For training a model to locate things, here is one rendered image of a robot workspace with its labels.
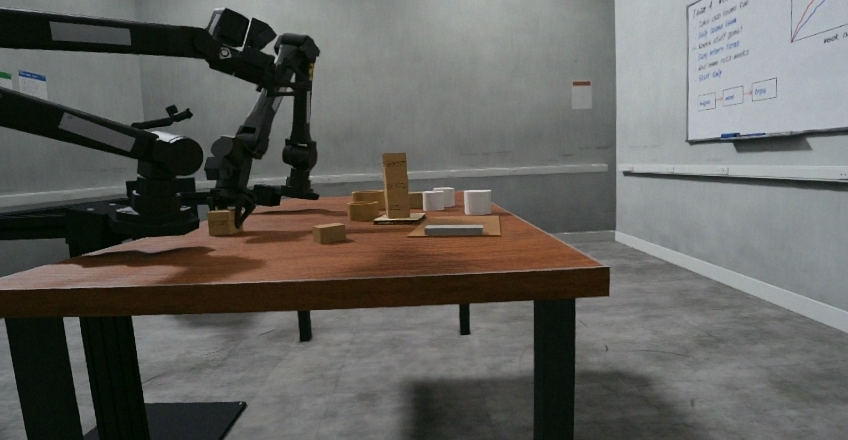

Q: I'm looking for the small wooden pallet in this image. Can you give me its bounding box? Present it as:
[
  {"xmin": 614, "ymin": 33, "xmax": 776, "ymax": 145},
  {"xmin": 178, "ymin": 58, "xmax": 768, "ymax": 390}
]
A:
[{"xmin": 373, "ymin": 213, "xmax": 426, "ymax": 225}]

